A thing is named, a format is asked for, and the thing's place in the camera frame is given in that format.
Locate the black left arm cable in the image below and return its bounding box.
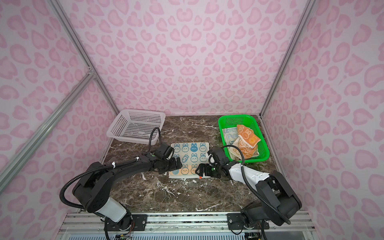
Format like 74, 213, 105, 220
59, 127, 163, 210

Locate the aluminium diagonal frame bar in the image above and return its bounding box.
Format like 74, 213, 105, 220
1, 71, 95, 193

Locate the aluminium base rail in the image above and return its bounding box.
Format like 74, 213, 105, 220
55, 209, 316, 240

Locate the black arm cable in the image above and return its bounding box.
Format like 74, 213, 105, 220
59, 127, 163, 210
215, 144, 292, 226

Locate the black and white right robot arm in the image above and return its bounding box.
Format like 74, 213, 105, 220
195, 145, 302, 229

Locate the pale blue patterned towel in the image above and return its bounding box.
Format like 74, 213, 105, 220
222, 127, 239, 145

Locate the aluminium frame corner post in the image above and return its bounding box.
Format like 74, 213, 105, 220
259, 0, 319, 119
47, 0, 120, 115

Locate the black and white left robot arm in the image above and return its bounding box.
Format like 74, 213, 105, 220
72, 144, 182, 225

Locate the aluminium frame corner post left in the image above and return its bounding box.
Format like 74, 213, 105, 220
47, 0, 120, 115

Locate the orange bunny towel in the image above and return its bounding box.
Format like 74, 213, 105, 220
233, 125, 261, 160

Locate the aluminium frame corner post right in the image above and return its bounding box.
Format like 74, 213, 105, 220
259, 0, 319, 119

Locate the blue bunny pattern towel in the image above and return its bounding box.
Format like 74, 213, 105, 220
169, 143, 209, 179

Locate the green plastic basket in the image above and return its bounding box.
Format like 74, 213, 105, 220
218, 115, 270, 163

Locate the white plastic basket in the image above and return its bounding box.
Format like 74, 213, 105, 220
107, 109, 166, 145

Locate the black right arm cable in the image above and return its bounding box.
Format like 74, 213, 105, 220
215, 144, 292, 226

